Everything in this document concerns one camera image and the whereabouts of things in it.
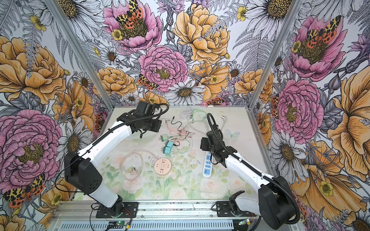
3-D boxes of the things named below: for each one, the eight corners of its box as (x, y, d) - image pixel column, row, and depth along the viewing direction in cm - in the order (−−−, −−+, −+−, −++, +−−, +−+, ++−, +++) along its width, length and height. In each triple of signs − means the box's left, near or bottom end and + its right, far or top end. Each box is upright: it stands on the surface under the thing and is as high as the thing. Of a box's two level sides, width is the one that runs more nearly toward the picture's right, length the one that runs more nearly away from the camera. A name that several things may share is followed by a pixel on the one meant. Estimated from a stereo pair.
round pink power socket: (153, 175, 88) (152, 173, 85) (156, 160, 94) (155, 158, 92) (170, 175, 88) (169, 173, 85) (171, 160, 94) (171, 158, 92)
